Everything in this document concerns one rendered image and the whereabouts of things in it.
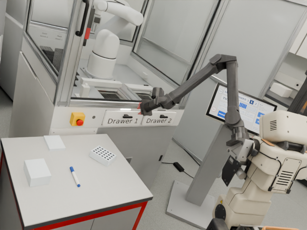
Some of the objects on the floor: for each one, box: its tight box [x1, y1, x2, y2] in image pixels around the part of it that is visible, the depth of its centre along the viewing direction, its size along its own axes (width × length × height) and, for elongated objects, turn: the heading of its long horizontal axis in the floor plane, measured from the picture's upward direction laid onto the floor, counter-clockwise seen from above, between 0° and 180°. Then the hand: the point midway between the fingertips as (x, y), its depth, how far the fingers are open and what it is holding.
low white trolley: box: [0, 134, 154, 230], centre depth 155 cm, size 58×62×76 cm
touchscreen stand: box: [165, 123, 232, 230], centre depth 242 cm, size 50×45×102 cm
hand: (138, 111), depth 173 cm, fingers open, 3 cm apart
